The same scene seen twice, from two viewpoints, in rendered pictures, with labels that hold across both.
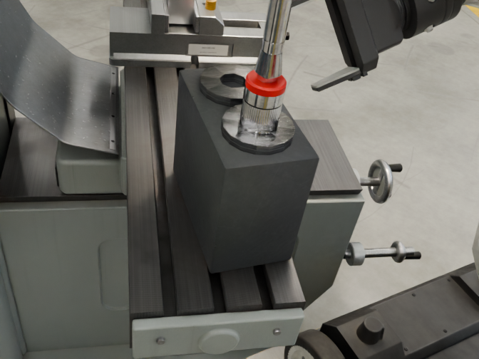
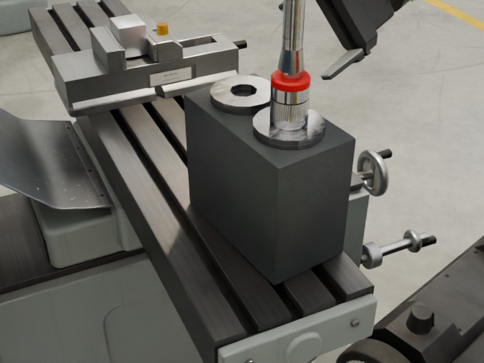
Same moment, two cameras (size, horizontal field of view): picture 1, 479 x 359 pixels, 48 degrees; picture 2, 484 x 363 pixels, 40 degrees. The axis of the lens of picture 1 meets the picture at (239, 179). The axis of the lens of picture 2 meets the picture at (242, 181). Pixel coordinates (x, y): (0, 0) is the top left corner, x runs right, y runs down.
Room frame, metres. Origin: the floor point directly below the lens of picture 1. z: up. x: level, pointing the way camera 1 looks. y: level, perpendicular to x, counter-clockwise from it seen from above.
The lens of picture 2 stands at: (-0.15, 0.16, 1.55)
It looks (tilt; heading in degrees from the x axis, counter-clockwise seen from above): 35 degrees down; 351
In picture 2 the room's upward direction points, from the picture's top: straight up
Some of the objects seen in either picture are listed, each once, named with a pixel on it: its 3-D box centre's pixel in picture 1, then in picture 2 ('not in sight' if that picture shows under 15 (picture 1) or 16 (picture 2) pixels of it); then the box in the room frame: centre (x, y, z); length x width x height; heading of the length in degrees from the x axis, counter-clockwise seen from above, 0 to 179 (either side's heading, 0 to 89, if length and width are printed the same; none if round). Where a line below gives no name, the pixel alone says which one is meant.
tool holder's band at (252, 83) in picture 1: (266, 82); (290, 78); (0.54, -0.01, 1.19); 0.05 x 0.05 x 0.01
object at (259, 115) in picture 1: (261, 105); (289, 102); (0.54, -0.01, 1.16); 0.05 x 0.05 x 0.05
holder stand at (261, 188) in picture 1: (236, 161); (263, 169); (0.59, 0.01, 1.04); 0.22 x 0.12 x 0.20; 25
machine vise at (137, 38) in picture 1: (192, 28); (146, 57); (1.07, 0.15, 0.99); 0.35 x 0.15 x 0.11; 106
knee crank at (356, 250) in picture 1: (383, 252); (398, 245); (0.97, -0.40, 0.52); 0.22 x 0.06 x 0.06; 106
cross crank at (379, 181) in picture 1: (367, 181); (359, 176); (1.09, -0.33, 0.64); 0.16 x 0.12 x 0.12; 106
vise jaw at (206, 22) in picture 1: (206, 13); (157, 39); (1.07, 0.13, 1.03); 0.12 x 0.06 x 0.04; 16
